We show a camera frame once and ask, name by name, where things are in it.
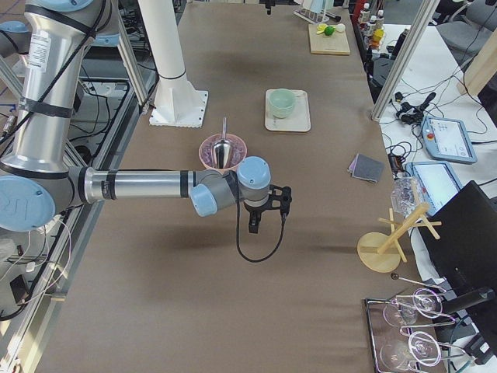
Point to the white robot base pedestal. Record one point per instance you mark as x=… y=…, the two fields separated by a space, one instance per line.
x=177 y=103

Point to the wine glass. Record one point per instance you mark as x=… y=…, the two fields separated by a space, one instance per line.
x=404 y=310
x=411 y=354

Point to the wooden cup tree stand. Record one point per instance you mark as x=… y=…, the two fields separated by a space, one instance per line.
x=383 y=253

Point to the pink bowl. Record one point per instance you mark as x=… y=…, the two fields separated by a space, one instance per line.
x=206 y=153

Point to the teach pendant near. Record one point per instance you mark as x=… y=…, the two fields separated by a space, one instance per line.
x=438 y=181

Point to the grey purple cloths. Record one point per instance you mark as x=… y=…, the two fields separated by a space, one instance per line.
x=365 y=168

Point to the teach pendant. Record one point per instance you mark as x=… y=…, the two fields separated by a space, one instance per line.
x=447 y=139
x=438 y=181

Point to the metal glass rack tray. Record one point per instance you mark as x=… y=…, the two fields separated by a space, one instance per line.
x=381 y=333

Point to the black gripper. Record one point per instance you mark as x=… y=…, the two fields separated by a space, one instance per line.
x=255 y=213
x=269 y=5

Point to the wooden cutting board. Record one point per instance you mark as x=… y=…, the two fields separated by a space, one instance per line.
x=336 y=44

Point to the green bowl on tray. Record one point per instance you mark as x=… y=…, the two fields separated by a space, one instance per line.
x=281 y=117

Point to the white garlic bulb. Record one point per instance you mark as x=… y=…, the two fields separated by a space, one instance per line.
x=340 y=28

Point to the teach pendant far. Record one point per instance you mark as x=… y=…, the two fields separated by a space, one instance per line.
x=447 y=139

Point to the black monitor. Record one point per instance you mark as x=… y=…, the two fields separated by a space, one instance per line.
x=465 y=252

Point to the wine glass lower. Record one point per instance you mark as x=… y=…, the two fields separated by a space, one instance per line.
x=411 y=354

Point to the green bowl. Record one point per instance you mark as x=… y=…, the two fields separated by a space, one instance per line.
x=281 y=117
x=281 y=111
x=282 y=99

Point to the cream rabbit tray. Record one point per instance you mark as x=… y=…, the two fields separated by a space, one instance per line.
x=298 y=121

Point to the green lime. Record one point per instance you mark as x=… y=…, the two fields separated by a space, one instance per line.
x=328 y=30

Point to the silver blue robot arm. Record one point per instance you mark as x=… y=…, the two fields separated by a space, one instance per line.
x=35 y=182

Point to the aluminium frame post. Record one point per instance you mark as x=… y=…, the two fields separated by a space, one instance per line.
x=417 y=29

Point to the wine glass upper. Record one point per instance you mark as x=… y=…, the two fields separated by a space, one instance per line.
x=404 y=310

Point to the metal ice scoop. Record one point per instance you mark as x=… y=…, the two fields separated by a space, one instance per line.
x=222 y=149

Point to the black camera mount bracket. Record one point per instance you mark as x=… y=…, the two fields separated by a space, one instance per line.
x=279 y=198

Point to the clear plastic cup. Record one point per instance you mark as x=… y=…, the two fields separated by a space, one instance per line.
x=406 y=195

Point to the ice cubes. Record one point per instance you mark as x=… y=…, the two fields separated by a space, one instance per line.
x=237 y=153

